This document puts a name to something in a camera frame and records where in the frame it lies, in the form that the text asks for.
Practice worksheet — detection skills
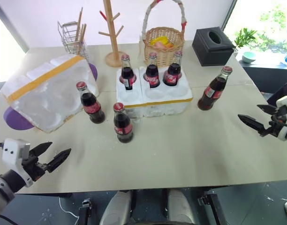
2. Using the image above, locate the orange toy food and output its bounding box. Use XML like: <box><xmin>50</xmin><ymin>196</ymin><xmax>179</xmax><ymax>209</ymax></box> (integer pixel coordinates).
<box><xmin>154</xmin><ymin>41</ymin><xmax>176</xmax><ymax>49</ymax></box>

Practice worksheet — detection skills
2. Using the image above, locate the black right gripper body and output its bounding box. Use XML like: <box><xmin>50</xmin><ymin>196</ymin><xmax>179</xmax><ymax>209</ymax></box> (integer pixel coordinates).
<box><xmin>263</xmin><ymin>107</ymin><xmax>287</xmax><ymax>138</ymax></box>

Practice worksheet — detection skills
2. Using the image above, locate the grey robot leg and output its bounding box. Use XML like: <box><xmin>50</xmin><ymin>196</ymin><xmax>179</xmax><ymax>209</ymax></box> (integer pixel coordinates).
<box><xmin>166</xmin><ymin>188</ymin><xmax>196</xmax><ymax>225</ymax></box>
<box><xmin>99</xmin><ymin>190</ymin><xmax>135</xmax><ymax>225</ymax></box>

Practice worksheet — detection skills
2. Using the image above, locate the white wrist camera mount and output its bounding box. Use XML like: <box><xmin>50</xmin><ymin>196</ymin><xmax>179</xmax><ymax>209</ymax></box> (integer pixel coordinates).
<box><xmin>1</xmin><ymin>138</ymin><xmax>34</xmax><ymax>188</ymax></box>
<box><xmin>275</xmin><ymin>95</ymin><xmax>287</xmax><ymax>141</ymax></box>

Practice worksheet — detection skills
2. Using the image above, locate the grey right robot leg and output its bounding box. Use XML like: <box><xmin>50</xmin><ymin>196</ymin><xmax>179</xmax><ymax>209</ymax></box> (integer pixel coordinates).
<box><xmin>166</xmin><ymin>188</ymin><xmax>196</xmax><ymax>225</ymax></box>

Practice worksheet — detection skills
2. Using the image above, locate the metal wire rack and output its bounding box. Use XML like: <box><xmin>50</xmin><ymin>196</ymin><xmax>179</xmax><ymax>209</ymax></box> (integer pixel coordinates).
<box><xmin>57</xmin><ymin>21</ymin><xmax>89</xmax><ymax>60</ymax></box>

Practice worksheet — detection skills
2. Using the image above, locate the black metal table leg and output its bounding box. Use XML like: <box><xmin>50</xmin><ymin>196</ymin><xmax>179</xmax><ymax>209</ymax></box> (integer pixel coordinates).
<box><xmin>78</xmin><ymin>198</ymin><xmax>93</xmax><ymax>225</ymax></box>
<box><xmin>196</xmin><ymin>190</ymin><xmax>227</xmax><ymax>225</ymax></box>

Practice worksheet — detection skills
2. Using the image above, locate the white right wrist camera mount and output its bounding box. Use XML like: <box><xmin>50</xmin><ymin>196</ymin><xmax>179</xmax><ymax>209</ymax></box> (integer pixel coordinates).
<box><xmin>275</xmin><ymin>95</ymin><xmax>287</xmax><ymax>141</ymax></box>

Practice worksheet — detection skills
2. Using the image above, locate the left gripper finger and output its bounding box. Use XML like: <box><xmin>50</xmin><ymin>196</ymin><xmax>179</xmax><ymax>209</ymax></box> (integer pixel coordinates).
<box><xmin>46</xmin><ymin>148</ymin><xmax>72</xmax><ymax>174</ymax></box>
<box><xmin>29</xmin><ymin>141</ymin><xmax>53</xmax><ymax>157</ymax></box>

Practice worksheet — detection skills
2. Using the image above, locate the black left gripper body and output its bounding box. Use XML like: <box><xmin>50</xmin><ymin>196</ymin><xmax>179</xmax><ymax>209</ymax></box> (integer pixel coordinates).
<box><xmin>20</xmin><ymin>151</ymin><xmax>53</xmax><ymax>182</ymax></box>

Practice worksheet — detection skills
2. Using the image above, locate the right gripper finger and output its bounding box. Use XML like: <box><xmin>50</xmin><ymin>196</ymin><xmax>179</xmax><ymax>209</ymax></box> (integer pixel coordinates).
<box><xmin>237</xmin><ymin>113</ymin><xmax>266</xmax><ymax>137</ymax></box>
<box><xmin>257</xmin><ymin>104</ymin><xmax>278</xmax><ymax>115</ymax></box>

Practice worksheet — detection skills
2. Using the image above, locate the wicker basket with handle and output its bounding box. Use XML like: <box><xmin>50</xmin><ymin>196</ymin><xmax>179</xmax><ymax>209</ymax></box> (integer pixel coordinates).
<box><xmin>138</xmin><ymin>0</ymin><xmax>189</xmax><ymax>69</ymax></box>

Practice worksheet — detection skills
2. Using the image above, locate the green potted plant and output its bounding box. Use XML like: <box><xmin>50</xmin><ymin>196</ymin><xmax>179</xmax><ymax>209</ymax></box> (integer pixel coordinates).
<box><xmin>233</xmin><ymin>28</ymin><xmax>258</xmax><ymax>50</ymax></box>

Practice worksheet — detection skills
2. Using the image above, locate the purple round mat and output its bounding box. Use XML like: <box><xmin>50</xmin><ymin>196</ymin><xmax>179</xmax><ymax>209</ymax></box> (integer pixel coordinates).
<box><xmin>3</xmin><ymin>63</ymin><xmax>99</xmax><ymax>131</ymax></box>

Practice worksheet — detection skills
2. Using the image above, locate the glass cola bottle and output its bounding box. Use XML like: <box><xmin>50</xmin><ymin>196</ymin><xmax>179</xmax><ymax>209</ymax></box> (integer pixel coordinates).
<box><xmin>121</xmin><ymin>54</ymin><xmax>137</xmax><ymax>91</ymax></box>
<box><xmin>113</xmin><ymin>102</ymin><xmax>135</xmax><ymax>144</ymax></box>
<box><xmin>76</xmin><ymin>81</ymin><xmax>106</xmax><ymax>125</ymax></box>
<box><xmin>143</xmin><ymin>52</ymin><xmax>161</xmax><ymax>89</ymax></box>
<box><xmin>162</xmin><ymin>50</ymin><xmax>183</xmax><ymax>87</ymax></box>
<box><xmin>197</xmin><ymin>66</ymin><xmax>234</xmax><ymax>111</ymax></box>

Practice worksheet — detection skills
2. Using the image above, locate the yellow toy food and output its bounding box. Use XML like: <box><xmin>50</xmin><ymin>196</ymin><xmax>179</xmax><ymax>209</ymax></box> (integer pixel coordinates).
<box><xmin>150</xmin><ymin>36</ymin><xmax>170</xmax><ymax>45</ymax></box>

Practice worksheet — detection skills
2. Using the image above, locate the white foam bottle tray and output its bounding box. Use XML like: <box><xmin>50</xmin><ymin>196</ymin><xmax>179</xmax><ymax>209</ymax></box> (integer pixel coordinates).
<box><xmin>115</xmin><ymin>66</ymin><xmax>194</xmax><ymax>118</ymax></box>

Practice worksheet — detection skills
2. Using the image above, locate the white floor cable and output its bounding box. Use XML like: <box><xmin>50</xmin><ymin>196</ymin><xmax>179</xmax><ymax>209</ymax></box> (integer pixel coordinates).
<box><xmin>58</xmin><ymin>197</ymin><xmax>81</xmax><ymax>221</ymax></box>

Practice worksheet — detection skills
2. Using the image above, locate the black tissue box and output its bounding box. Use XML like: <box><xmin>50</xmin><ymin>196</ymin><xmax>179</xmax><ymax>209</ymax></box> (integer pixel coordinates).
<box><xmin>191</xmin><ymin>26</ymin><xmax>235</xmax><ymax>67</ymax></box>

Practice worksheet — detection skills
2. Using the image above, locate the wooden mug tree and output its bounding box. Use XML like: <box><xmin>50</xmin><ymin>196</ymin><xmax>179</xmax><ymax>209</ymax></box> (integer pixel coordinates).
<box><xmin>98</xmin><ymin>0</ymin><xmax>124</xmax><ymax>68</ymax></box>

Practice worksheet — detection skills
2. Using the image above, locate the teal bowl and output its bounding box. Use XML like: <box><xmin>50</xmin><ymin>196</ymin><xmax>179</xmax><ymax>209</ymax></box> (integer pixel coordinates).
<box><xmin>242</xmin><ymin>51</ymin><xmax>257</xmax><ymax>64</ymax></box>

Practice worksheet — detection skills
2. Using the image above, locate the black chair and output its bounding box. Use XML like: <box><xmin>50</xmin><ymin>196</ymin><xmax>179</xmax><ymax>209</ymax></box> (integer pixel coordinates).
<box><xmin>266</xmin><ymin>78</ymin><xmax>287</xmax><ymax>109</ymax></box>

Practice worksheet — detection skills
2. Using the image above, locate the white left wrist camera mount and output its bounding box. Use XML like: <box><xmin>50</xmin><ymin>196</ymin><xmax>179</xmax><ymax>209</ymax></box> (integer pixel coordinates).
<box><xmin>1</xmin><ymin>138</ymin><xmax>34</xmax><ymax>188</ymax></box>

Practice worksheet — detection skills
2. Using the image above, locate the white foam lid yellow tape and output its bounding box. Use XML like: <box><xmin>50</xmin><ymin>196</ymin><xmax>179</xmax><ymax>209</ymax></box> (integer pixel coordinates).
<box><xmin>2</xmin><ymin>55</ymin><xmax>100</xmax><ymax>134</ymax></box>

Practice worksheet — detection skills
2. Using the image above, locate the grey left robot leg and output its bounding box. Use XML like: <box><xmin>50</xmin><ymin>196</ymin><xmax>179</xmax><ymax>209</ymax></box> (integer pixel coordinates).
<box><xmin>99</xmin><ymin>190</ymin><xmax>135</xmax><ymax>225</ymax></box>

